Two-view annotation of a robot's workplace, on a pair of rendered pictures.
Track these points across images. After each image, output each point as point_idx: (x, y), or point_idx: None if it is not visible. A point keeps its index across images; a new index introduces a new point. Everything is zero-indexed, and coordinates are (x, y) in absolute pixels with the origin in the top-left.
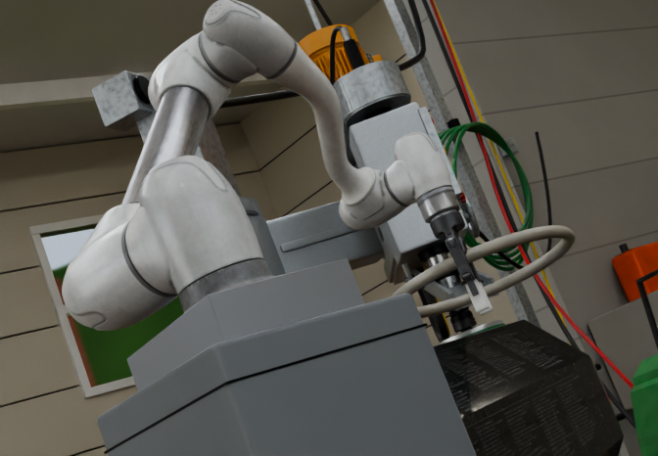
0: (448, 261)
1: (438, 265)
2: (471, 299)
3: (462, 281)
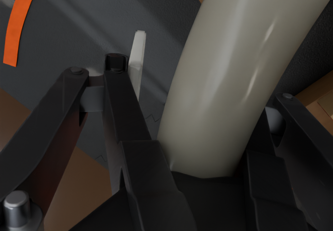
0: (171, 103)
1: (213, 21)
2: (135, 43)
3: (103, 65)
